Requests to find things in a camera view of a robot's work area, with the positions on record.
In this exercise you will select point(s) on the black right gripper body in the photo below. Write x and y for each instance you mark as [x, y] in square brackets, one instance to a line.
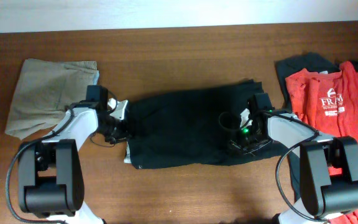
[246, 139]

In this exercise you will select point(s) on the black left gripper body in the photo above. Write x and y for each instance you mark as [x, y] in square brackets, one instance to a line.
[114, 129]

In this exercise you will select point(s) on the black shorts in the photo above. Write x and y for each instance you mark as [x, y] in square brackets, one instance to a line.
[182, 128]

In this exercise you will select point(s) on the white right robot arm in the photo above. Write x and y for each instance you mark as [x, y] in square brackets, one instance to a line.
[328, 164]

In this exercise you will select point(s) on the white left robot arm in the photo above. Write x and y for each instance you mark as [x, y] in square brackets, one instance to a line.
[50, 179]

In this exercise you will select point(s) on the folded khaki shorts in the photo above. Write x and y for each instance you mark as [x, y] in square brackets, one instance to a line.
[44, 90]

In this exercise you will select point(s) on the black garment under red shirt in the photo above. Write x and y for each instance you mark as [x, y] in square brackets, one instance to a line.
[311, 61]

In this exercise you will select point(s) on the red t-shirt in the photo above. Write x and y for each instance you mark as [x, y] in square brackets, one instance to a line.
[329, 103]

